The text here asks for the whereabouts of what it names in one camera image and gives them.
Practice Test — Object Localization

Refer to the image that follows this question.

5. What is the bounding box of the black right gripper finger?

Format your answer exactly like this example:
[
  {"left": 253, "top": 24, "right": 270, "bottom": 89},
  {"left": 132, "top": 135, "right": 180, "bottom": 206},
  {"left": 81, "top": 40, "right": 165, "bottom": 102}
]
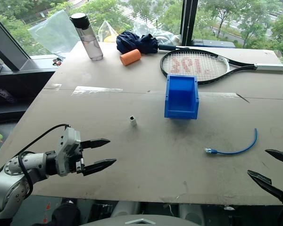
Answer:
[
  {"left": 264, "top": 149, "right": 283, "bottom": 165},
  {"left": 247, "top": 170, "right": 283, "bottom": 205}
]

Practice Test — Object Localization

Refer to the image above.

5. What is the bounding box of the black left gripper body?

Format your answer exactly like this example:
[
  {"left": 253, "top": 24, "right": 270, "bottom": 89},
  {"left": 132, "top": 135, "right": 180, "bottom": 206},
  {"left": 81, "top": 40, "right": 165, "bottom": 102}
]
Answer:
[{"left": 70, "top": 142, "right": 86, "bottom": 175}]

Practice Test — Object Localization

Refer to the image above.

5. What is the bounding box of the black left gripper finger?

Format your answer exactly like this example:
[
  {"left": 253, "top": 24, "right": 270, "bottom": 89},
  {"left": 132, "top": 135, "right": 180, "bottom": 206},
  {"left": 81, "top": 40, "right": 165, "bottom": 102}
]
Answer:
[
  {"left": 80, "top": 138, "right": 111, "bottom": 150},
  {"left": 82, "top": 158, "right": 117, "bottom": 177}
]

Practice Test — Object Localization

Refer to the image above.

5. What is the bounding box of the small white adapter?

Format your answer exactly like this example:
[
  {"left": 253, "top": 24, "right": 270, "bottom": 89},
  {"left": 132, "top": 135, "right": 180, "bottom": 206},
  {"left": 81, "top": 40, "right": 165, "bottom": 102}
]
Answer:
[{"left": 128, "top": 115, "right": 138, "bottom": 130}]

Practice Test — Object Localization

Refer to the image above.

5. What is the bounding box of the dark rounded shape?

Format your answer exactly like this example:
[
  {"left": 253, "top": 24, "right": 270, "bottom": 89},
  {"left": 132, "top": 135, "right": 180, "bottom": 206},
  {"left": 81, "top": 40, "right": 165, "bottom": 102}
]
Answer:
[{"left": 33, "top": 202, "right": 81, "bottom": 226}]

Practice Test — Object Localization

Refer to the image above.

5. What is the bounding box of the silver robot torso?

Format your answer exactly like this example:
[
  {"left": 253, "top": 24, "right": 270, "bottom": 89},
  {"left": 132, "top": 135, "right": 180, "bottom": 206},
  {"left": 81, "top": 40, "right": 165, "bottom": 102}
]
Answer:
[{"left": 80, "top": 214, "right": 203, "bottom": 226}]

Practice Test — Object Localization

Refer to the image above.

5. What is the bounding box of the orange foam cylinder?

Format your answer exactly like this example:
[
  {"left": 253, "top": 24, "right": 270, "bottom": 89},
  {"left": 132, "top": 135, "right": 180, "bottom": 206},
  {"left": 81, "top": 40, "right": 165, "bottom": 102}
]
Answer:
[{"left": 119, "top": 49, "right": 142, "bottom": 67}]

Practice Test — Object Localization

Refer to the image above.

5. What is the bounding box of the blue plastic storage bin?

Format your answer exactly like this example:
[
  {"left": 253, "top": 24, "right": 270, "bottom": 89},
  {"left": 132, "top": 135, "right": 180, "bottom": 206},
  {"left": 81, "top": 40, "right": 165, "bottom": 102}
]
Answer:
[{"left": 164, "top": 74, "right": 200, "bottom": 120}]

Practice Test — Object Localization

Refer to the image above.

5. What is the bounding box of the clear water bottle black cap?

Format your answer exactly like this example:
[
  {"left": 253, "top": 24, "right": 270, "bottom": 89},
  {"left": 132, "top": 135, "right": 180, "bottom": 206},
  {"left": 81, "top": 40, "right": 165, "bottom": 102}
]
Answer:
[{"left": 69, "top": 13, "right": 104, "bottom": 62}]

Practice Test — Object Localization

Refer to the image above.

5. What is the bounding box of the navy blue folded umbrella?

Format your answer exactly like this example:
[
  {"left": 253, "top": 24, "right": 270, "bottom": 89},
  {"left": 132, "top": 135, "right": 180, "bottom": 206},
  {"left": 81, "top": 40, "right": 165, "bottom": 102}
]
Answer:
[{"left": 116, "top": 30, "right": 159, "bottom": 55}]

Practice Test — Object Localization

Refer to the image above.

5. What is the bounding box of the clear bag with yellow item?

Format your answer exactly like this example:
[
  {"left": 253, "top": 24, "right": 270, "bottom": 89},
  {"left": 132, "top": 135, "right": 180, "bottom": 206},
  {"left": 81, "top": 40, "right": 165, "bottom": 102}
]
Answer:
[{"left": 98, "top": 20, "right": 119, "bottom": 43}]

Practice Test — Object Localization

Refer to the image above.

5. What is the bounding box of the black white tennis racket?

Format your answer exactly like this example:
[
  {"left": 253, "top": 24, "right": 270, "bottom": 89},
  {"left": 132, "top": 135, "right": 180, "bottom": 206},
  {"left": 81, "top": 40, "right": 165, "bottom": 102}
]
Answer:
[{"left": 160, "top": 49, "right": 283, "bottom": 86}]

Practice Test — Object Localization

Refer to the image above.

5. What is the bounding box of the crumpled clear plastic bag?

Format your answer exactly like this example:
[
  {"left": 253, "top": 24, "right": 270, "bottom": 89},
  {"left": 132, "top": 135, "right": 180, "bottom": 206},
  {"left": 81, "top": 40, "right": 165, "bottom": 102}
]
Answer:
[{"left": 133, "top": 19, "right": 181, "bottom": 46}]

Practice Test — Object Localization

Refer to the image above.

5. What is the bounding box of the blue flat folder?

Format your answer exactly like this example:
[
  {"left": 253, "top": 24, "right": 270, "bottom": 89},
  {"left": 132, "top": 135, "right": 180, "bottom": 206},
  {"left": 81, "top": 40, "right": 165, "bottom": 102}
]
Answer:
[{"left": 191, "top": 39, "right": 236, "bottom": 49}]

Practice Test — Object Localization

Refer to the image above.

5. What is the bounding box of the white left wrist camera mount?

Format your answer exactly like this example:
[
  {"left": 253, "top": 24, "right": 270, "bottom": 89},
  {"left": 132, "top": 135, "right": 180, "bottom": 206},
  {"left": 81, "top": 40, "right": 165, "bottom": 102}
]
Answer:
[{"left": 55, "top": 127, "right": 82, "bottom": 177}]

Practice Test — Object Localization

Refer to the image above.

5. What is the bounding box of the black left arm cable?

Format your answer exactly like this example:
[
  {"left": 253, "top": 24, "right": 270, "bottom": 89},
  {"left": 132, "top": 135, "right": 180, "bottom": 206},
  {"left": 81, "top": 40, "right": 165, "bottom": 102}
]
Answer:
[{"left": 17, "top": 123, "right": 69, "bottom": 196}]

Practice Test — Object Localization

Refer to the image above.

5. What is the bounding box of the blue ethernet cable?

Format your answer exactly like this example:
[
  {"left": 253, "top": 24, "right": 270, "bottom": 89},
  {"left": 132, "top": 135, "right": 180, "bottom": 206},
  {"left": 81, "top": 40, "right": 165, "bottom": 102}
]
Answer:
[{"left": 204, "top": 128, "right": 258, "bottom": 156}]

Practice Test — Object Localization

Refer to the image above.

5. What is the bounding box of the slanted grey window frame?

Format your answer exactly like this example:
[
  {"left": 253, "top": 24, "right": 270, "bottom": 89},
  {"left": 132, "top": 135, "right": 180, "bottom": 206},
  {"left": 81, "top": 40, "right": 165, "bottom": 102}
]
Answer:
[{"left": 0, "top": 10, "right": 33, "bottom": 71}]

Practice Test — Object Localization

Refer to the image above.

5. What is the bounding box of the black window frame post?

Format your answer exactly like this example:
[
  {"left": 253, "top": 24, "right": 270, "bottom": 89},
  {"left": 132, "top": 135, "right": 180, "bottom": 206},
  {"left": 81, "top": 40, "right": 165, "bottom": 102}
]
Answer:
[{"left": 180, "top": 0, "right": 199, "bottom": 47}]

